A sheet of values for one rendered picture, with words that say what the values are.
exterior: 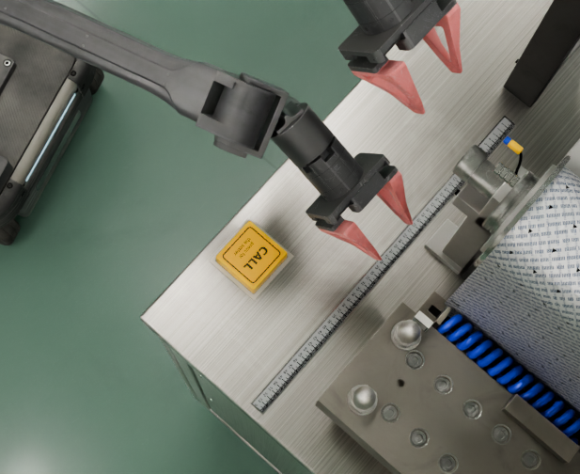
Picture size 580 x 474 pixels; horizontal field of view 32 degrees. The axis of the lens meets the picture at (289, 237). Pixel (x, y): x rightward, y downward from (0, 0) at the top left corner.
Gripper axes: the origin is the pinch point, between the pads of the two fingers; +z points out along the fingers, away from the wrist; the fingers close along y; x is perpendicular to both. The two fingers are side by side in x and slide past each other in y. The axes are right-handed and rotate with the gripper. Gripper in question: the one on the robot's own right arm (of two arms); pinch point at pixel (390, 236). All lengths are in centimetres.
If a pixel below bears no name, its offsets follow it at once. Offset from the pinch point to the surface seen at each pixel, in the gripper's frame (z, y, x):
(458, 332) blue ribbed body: 12.9, 3.0, 4.7
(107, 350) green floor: 21, 31, -111
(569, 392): 23.9, 0.5, 13.9
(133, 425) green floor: 34, 39, -103
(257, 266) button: -2.9, 11.0, -18.3
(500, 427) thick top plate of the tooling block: 23.2, 8.2, 9.0
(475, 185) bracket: -2.0, -7.7, 11.5
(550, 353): 15.6, 0.5, 17.5
